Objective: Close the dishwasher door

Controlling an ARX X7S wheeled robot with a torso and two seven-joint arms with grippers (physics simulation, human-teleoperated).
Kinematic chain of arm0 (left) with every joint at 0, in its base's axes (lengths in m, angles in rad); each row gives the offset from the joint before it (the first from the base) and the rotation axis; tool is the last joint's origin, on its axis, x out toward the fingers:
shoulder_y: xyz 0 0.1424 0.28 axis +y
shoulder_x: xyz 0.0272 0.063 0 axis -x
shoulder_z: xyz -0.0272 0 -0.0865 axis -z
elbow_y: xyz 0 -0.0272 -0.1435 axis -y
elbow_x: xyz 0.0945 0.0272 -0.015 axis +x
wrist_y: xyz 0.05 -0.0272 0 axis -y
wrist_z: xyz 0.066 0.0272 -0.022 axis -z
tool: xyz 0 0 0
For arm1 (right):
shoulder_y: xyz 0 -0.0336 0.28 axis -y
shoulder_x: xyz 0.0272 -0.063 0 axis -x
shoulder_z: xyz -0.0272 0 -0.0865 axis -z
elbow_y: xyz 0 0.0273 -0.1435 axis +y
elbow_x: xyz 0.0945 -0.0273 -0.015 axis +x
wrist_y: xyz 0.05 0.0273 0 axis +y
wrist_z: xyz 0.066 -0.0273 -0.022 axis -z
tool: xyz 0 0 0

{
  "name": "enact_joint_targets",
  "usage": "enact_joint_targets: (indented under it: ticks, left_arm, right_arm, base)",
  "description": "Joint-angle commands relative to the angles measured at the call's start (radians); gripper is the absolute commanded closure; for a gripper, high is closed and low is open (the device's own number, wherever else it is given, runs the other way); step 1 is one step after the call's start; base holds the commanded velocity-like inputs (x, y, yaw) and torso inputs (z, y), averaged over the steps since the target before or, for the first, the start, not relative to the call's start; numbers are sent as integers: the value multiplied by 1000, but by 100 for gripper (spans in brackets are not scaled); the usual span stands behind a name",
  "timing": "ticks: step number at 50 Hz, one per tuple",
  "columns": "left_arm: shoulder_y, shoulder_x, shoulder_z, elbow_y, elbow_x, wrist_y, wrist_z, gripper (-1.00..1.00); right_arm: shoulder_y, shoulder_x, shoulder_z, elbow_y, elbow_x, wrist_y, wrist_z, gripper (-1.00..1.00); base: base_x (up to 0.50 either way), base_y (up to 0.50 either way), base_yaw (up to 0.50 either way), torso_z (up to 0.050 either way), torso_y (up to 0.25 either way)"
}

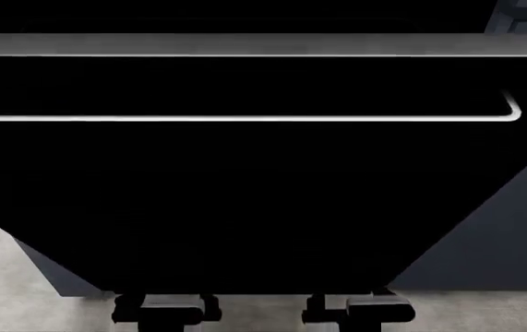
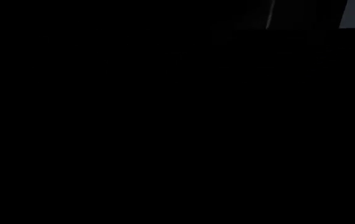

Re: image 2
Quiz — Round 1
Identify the black dishwasher door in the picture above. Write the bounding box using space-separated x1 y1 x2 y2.
0 0 355 224

